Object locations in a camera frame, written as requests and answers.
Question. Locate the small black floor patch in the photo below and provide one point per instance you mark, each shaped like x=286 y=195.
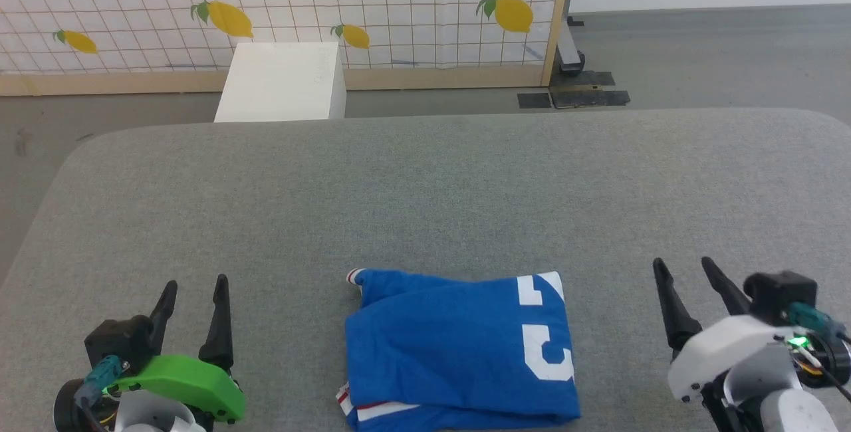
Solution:
x=534 y=100

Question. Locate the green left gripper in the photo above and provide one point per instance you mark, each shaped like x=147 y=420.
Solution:
x=186 y=382

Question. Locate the grey metal partition foot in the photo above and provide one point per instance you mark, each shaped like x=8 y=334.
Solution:
x=568 y=50

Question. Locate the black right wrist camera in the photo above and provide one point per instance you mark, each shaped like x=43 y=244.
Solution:
x=778 y=296

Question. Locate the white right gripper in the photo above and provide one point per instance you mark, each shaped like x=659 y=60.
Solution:
x=725 y=352

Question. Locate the white box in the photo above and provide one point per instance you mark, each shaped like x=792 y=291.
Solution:
x=279 y=83

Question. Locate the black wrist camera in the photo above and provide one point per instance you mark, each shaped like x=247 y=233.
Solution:
x=778 y=296
x=120 y=342

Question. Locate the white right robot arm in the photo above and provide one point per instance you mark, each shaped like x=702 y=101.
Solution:
x=784 y=405

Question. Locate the large black floor patch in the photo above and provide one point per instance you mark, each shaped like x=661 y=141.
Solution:
x=592 y=97

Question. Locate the blue sports jersey white trim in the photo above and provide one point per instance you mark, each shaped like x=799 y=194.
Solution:
x=452 y=352

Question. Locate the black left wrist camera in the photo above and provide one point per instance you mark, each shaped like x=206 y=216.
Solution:
x=120 y=342

